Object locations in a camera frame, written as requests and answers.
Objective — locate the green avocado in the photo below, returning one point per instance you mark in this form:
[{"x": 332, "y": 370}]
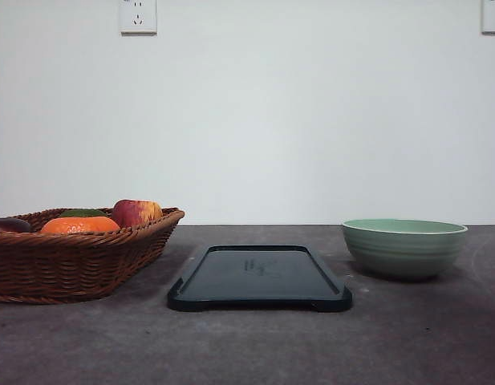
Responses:
[{"x": 84, "y": 213}]

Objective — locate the white wall socket right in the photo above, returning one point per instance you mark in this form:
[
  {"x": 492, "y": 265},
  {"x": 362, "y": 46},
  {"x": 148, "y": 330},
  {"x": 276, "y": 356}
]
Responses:
[{"x": 488, "y": 17}]

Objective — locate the dark purple red fruit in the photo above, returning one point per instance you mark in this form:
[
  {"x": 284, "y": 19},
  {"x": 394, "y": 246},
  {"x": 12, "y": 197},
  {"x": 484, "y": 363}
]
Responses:
[{"x": 15, "y": 225}]

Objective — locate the white wall socket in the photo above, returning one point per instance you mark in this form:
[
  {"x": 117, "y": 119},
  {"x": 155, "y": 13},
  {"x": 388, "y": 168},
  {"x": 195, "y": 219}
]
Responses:
[
  {"x": 488, "y": 17},
  {"x": 137, "y": 19}
]

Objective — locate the red yellow apple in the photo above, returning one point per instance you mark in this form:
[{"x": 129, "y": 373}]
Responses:
[{"x": 132, "y": 212}]

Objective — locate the brown wicker basket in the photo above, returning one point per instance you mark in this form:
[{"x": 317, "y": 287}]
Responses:
[{"x": 66, "y": 268}]

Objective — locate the light green bowl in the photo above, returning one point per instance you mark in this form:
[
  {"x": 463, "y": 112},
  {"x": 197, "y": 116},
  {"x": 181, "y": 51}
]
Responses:
[{"x": 403, "y": 247}]

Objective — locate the orange mandarin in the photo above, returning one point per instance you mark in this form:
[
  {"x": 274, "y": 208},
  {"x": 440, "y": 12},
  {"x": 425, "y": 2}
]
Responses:
[{"x": 80, "y": 225}]

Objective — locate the white wall socket left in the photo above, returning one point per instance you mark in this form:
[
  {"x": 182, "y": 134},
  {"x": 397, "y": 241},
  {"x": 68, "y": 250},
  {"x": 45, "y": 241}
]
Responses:
[{"x": 137, "y": 19}]

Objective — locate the dark rectangular tray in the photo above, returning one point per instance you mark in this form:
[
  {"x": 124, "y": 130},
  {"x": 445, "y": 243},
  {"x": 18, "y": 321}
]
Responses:
[{"x": 259, "y": 277}]

